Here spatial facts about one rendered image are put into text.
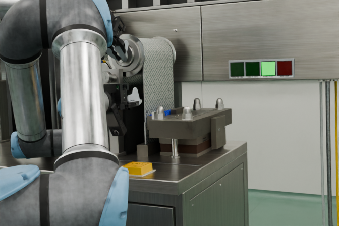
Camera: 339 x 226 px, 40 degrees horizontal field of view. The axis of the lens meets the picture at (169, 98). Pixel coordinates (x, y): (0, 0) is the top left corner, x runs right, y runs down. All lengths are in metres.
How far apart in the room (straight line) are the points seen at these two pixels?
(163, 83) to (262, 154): 2.63
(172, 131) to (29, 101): 0.55
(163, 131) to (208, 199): 0.26
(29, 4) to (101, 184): 0.43
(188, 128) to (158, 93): 0.26
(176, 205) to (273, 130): 2.96
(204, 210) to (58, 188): 0.78
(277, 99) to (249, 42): 2.40
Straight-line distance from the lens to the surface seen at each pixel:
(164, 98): 1.77
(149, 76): 1.67
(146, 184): 1.33
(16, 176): 0.79
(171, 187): 1.30
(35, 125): 1.24
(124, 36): 1.66
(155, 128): 1.58
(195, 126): 1.54
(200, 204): 1.46
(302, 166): 4.25
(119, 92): 1.43
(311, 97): 4.14
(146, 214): 1.39
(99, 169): 0.81
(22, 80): 1.13
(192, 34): 1.90
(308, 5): 1.78
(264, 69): 1.80
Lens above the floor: 1.22
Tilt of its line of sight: 4 degrees down
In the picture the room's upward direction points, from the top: 2 degrees counter-clockwise
